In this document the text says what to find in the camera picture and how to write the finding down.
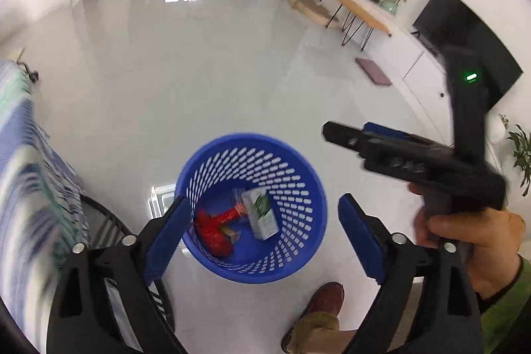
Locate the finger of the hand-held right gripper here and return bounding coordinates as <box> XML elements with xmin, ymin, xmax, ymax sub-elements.
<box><xmin>363</xmin><ymin>122</ymin><xmax>432</xmax><ymax>146</ymax></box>
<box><xmin>323</xmin><ymin>121</ymin><xmax>373</xmax><ymax>154</ymax></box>

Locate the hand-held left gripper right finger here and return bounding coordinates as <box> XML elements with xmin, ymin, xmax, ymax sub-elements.
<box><xmin>338</xmin><ymin>193</ymin><xmax>485</xmax><ymax>354</ymax></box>

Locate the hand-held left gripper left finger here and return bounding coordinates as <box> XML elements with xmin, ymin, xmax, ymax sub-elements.
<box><xmin>45</xmin><ymin>195</ymin><xmax>192</xmax><ymax>354</ymax></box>

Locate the red plastic wrapper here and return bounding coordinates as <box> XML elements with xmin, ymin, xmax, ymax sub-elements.
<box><xmin>195</xmin><ymin>208</ymin><xmax>242</xmax><ymax>259</ymax></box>

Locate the blue plastic basket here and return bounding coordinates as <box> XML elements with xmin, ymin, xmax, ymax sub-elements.
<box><xmin>176</xmin><ymin>133</ymin><xmax>328</xmax><ymax>284</ymax></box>

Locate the green white milk carton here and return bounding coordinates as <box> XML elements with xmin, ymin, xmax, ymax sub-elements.
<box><xmin>242</xmin><ymin>188</ymin><xmax>278</xmax><ymax>241</ymax></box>

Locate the person's right hand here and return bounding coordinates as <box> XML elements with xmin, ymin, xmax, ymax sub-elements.
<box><xmin>408</xmin><ymin>182</ymin><xmax>527</xmax><ymax>299</ymax></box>

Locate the pink floor mat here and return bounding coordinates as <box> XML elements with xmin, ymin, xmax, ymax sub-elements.
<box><xmin>355</xmin><ymin>57</ymin><xmax>393</xmax><ymax>86</ymax></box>

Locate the large leafy plant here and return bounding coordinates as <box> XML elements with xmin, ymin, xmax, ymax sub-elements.
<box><xmin>500</xmin><ymin>113</ymin><xmax>531</xmax><ymax>197</ymax></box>

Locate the person's brown shoe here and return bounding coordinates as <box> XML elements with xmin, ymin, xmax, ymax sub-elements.
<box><xmin>281</xmin><ymin>283</ymin><xmax>345</xmax><ymax>353</ymax></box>

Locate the white television cabinet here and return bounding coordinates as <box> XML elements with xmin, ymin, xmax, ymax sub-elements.
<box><xmin>390</xmin><ymin>26</ymin><xmax>504</xmax><ymax>160</ymax></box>

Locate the person's olive trouser leg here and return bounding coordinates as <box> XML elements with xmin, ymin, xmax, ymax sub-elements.
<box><xmin>286</xmin><ymin>312</ymin><xmax>357</xmax><ymax>354</ymax></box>

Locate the wooden side table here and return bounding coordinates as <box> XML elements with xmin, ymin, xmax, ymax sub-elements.
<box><xmin>329</xmin><ymin>0</ymin><xmax>393</xmax><ymax>50</ymax></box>

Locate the black television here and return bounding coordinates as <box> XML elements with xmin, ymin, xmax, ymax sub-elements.
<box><xmin>413</xmin><ymin>0</ymin><xmax>523</xmax><ymax>110</ymax></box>

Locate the striped tablecloth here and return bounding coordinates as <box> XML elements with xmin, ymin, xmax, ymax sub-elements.
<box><xmin>0</xmin><ymin>59</ymin><xmax>90</xmax><ymax>352</ymax></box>

